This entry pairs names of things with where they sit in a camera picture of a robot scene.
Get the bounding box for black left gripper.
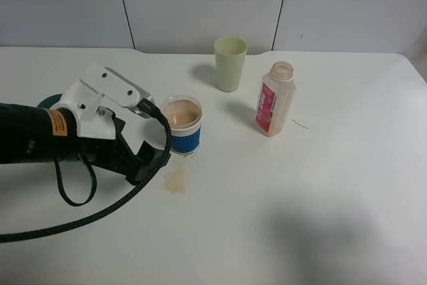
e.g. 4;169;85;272
55;111;171;186

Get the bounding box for clear cup with blue sleeve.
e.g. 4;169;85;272
161;95;203;155

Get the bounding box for plastic bottle with pink label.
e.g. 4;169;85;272
255;61;296;137

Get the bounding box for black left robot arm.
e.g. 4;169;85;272
1;104;170;186

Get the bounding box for teal plastic cup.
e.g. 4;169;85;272
37;93;62;109

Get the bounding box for pale yellow plastic cup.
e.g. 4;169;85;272
214;37;248;92

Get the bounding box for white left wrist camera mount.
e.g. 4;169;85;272
52;63;154;140

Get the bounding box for black braided left camera cable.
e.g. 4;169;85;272
0;97;173;244

